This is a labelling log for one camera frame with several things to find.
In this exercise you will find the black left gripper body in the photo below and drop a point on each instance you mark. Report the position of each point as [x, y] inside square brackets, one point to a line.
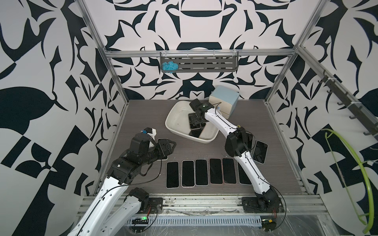
[153, 154]

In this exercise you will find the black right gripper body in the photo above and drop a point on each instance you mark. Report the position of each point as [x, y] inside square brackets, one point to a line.
[199, 119]

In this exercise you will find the phone pale blue case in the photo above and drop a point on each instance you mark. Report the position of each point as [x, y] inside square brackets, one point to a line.
[172, 175]

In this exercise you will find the phone white case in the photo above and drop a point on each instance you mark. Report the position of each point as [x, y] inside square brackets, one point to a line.
[188, 173]

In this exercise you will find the phone dark case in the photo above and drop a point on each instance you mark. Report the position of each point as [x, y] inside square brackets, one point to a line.
[215, 171]

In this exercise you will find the phone grey case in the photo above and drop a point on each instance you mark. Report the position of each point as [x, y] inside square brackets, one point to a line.
[201, 172]

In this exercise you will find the phone pink case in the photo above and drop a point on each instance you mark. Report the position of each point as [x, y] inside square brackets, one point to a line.
[229, 174]
[243, 178]

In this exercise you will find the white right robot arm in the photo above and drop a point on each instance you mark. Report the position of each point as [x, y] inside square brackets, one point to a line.
[243, 147]

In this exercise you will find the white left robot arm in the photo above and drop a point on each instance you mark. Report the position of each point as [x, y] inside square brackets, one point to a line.
[119, 198]

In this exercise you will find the phone cream case in basin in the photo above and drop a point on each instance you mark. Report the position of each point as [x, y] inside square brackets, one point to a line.
[197, 126]

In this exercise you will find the phone dark lying in basin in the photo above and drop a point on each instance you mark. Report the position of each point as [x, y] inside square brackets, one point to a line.
[196, 132]

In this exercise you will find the white storage basin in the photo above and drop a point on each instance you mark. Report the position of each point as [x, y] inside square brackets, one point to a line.
[177, 122]

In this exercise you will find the light blue drawer cabinet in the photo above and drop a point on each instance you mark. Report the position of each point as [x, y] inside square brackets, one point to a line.
[226, 100]

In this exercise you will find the blue crumpled cloth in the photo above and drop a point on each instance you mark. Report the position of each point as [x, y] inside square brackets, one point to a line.
[169, 67]

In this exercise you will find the small electronics board left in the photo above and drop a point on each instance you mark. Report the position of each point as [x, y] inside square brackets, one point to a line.
[140, 221]

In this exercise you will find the small electronics board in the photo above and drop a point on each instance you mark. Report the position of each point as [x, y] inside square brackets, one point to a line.
[140, 221]
[268, 225]

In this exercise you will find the small electronics board right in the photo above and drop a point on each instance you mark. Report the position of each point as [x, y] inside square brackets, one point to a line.
[268, 225]

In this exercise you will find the grey slotted wall rack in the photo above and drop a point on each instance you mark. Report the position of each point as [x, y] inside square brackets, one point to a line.
[196, 62]

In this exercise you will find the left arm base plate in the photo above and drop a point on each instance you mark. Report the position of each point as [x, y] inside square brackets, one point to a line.
[153, 206]

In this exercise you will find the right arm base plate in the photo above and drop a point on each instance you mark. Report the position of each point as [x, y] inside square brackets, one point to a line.
[261, 205]

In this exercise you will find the dark wall hook rail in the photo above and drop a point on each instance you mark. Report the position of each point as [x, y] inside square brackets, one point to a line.
[347, 100]

